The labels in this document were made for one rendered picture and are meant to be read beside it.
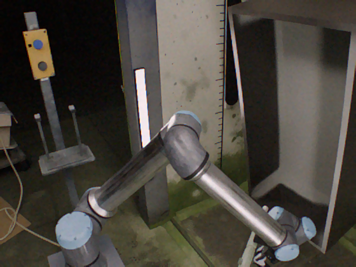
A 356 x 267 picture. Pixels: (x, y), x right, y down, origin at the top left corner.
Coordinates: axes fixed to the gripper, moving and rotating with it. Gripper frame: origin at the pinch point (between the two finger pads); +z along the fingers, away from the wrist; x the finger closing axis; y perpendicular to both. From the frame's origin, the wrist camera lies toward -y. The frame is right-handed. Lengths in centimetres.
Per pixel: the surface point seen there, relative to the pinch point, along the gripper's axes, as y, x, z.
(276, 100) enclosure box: -38, 65, -44
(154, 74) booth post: -104, 50, -14
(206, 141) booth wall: -54, 82, 21
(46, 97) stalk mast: -143, 10, 21
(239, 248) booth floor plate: 14, 47, 48
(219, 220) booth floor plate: -6, 68, 61
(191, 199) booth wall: -33, 72, 66
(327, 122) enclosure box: -11, 56, -57
